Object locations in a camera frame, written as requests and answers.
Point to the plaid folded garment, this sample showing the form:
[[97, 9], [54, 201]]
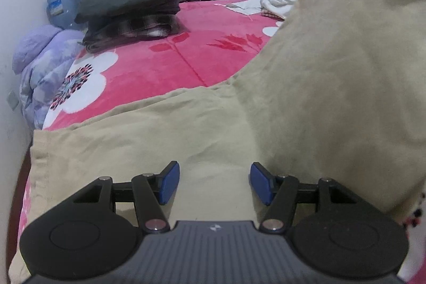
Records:
[[151, 23]]

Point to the blue water jug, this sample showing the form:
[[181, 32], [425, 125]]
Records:
[[62, 13]]

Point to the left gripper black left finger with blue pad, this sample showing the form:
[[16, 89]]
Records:
[[99, 227]]

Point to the beige trousers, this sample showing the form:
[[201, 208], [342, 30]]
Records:
[[338, 91]]

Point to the white clothes pile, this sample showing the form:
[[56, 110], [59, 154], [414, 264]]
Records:
[[277, 9]]

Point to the lavender puffer jacket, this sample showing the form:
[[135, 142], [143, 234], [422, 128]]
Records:
[[42, 59]]

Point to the pink floral bed blanket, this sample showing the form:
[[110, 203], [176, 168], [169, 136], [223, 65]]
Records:
[[215, 45]]

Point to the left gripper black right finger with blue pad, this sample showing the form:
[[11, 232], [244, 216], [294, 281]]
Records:
[[329, 227]]

